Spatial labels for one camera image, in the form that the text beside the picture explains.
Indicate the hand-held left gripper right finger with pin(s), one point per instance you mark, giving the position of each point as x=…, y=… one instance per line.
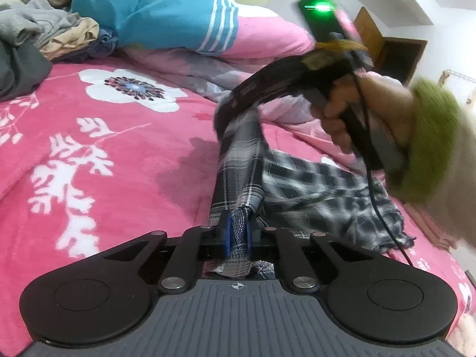
x=250, y=240

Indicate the pink grey blue quilt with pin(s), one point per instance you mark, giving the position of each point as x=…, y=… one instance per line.
x=167, y=15

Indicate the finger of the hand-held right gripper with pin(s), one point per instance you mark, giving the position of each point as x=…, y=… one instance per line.
x=260, y=89

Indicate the light grey cloth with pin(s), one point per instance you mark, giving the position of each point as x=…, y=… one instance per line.
x=33, y=22

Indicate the tan cloth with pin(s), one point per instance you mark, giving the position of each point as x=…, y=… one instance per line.
x=74, y=37

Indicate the dark grey cloth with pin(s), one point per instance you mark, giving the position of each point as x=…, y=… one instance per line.
x=22, y=70

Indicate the white wall hook rack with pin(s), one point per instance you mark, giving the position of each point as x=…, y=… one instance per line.
x=463, y=77

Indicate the person's right hand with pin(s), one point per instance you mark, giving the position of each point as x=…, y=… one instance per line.
x=390, y=100

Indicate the black white plaid garment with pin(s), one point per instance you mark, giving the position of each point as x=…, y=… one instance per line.
x=297, y=186

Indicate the navy cloth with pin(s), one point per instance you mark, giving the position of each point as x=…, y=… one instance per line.
x=104, y=46

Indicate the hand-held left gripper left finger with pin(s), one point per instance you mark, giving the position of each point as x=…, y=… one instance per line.
x=226, y=236

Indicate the pink floral bed sheet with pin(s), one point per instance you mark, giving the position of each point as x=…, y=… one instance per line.
x=111, y=156

